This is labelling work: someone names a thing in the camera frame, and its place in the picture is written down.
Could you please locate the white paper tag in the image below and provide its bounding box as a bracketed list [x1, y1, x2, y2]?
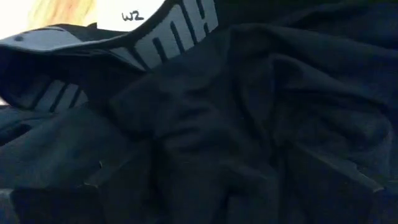
[96, 0, 169, 32]

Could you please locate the black underwear with lettered waistband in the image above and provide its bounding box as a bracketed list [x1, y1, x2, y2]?
[0, 0, 398, 224]

